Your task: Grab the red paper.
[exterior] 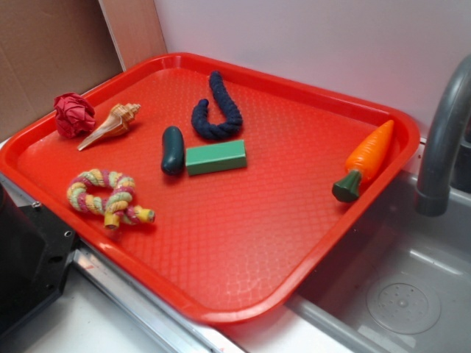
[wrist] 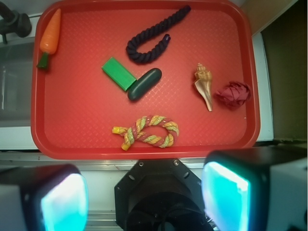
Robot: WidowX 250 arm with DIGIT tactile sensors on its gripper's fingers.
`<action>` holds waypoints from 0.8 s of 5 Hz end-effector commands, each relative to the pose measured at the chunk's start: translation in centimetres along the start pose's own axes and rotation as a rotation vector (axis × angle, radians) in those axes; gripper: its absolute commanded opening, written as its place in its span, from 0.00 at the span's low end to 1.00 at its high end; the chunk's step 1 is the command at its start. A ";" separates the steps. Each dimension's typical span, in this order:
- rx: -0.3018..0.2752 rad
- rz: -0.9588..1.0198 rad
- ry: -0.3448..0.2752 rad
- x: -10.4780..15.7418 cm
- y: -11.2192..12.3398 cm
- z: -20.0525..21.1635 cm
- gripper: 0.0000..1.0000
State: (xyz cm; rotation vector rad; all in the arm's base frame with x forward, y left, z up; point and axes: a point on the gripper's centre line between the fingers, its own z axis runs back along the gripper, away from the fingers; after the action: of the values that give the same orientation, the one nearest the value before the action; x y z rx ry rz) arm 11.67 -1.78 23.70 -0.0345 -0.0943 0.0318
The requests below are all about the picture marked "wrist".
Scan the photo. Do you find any orange toy carrot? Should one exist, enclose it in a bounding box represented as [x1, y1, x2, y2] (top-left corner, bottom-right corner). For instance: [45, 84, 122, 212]
[37, 9, 62, 69]

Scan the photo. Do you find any green rectangular block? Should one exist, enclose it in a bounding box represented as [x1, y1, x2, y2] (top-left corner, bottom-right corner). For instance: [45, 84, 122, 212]
[102, 57, 137, 91]

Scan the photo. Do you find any dark blue rope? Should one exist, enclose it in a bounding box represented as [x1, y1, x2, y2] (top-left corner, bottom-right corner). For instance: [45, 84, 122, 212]
[126, 5, 192, 64]

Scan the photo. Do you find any tan conch seashell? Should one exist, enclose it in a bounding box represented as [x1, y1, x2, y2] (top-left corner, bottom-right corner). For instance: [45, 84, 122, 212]
[194, 63, 213, 112]

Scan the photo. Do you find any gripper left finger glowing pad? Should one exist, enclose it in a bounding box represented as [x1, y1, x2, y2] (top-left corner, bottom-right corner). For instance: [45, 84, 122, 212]
[0, 164, 89, 231]

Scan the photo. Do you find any dark green toy cucumber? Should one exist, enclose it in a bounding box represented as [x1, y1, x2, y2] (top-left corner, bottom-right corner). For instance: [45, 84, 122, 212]
[128, 68, 162, 101]

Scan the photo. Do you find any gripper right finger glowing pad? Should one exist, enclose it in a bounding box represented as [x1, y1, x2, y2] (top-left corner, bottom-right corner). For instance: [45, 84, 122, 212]
[201, 146, 308, 231]

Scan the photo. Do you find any grey faucet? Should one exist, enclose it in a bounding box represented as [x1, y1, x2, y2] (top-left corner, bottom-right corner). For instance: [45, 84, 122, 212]
[0, 2, 32, 44]

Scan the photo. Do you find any multicolour knotted rope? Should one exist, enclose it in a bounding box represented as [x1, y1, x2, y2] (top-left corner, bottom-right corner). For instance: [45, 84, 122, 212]
[112, 115, 180, 152]

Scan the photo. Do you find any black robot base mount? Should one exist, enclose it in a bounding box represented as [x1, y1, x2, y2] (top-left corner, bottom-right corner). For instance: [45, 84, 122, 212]
[114, 159, 214, 231]

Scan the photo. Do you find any red plastic tray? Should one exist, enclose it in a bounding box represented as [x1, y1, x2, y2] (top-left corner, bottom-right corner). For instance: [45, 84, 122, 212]
[31, 0, 260, 160]

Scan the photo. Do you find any red paper ball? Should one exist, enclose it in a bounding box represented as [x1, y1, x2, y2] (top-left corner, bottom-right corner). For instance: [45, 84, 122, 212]
[214, 81, 251, 110]

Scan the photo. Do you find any grey sink basin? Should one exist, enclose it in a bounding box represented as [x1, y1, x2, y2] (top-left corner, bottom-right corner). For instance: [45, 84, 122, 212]
[0, 37, 37, 150]

